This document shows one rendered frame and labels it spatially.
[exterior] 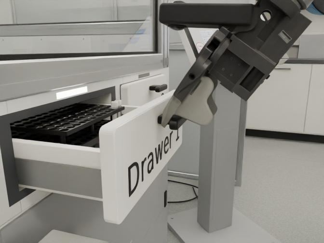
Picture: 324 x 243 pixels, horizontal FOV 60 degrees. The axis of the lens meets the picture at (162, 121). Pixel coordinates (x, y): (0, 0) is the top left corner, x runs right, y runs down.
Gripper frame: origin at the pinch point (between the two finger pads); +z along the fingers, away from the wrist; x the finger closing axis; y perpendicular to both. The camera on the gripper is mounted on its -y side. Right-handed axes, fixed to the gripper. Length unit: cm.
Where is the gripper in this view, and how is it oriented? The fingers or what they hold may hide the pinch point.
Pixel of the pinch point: (167, 113)
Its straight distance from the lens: 40.8
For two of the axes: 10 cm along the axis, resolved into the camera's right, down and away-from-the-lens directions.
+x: 3.0, -2.4, 9.2
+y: 7.8, 6.2, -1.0
